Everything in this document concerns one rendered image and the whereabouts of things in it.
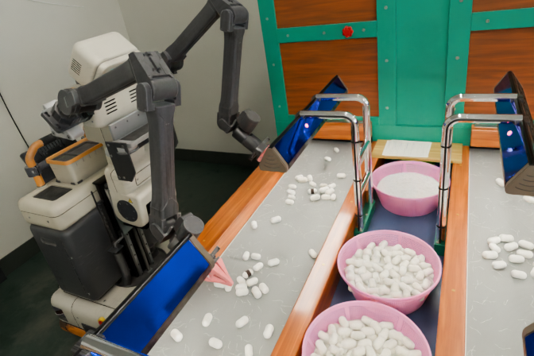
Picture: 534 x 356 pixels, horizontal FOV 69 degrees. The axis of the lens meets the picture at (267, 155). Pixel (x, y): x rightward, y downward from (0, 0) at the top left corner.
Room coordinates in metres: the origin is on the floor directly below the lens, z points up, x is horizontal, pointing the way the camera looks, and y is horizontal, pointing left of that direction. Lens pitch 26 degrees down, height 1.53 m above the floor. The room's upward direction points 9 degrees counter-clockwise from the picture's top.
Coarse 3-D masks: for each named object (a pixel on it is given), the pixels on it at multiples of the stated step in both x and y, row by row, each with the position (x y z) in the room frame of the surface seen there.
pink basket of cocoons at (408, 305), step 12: (372, 240) 0.91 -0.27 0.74; (396, 240) 0.90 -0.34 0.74; (420, 240) 0.85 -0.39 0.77; (348, 252) 0.88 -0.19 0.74; (420, 252) 0.83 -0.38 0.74; (432, 252) 0.80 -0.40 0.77; (432, 264) 0.78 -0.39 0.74; (432, 288) 0.68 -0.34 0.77; (372, 300) 0.69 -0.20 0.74; (384, 300) 0.67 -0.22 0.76; (396, 300) 0.66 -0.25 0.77; (408, 300) 0.67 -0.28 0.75; (408, 312) 0.69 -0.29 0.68
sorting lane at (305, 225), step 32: (320, 160) 1.48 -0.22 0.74; (288, 224) 1.06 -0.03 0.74; (320, 224) 1.03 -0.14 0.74; (224, 256) 0.96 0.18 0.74; (288, 256) 0.91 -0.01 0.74; (224, 288) 0.82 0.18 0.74; (288, 288) 0.78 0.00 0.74; (192, 320) 0.73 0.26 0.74; (224, 320) 0.71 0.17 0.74; (256, 320) 0.69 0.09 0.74; (160, 352) 0.65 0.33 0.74; (192, 352) 0.63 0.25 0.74; (224, 352) 0.62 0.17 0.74; (256, 352) 0.61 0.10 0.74
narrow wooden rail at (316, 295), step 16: (384, 160) 1.47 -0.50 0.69; (352, 192) 1.15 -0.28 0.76; (352, 208) 1.06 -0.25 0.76; (336, 224) 0.99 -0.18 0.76; (352, 224) 0.99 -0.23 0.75; (336, 240) 0.91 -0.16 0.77; (320, 256) 0.86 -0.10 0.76; (336, 256) 0.85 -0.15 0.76; (320, 272) 0.80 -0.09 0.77; (336, 272) 0.83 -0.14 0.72; (304, 288) 0.75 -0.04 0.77; (320, 288) 0.74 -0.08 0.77; (304, 304) 0.70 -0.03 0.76; (320, 304) 0.71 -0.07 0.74; (288, 320) 0.66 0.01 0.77; (304, 320) 0.65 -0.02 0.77; (288, 336) 0.61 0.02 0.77; (272, 352) 0.58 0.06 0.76; (288, 352) 0.57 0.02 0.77
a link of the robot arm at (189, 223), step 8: (184, 216) 0.86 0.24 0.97; (192, 216) 0.87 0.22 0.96; (152, 224) 0.90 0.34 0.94; (176, 224) 0.87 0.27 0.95; (184, 224) 0.84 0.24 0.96; (192, 224) 0.85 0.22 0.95; (200, 224) 0.86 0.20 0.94; (152, 232) 0.89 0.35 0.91; (160, 232) 0.87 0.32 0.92; (168, 232) 0.87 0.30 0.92; (176, 232) 0.86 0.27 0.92; (184, 232) 0.83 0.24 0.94; (192, 232) 0.82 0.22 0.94; (200, 232) 0.83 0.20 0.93; (160, 240) 0.87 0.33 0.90
